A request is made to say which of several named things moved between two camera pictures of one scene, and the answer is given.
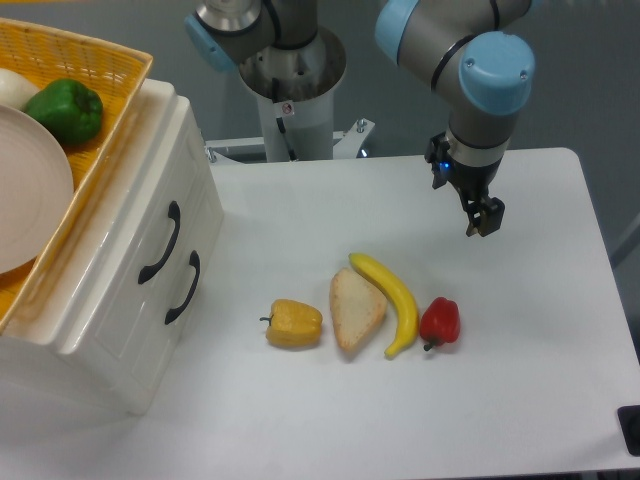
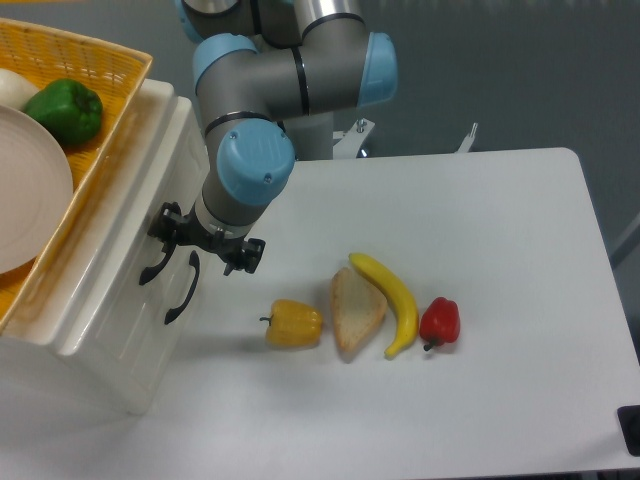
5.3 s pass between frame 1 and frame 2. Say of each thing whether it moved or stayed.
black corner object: stayed
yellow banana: stayed
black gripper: moved
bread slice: stayed
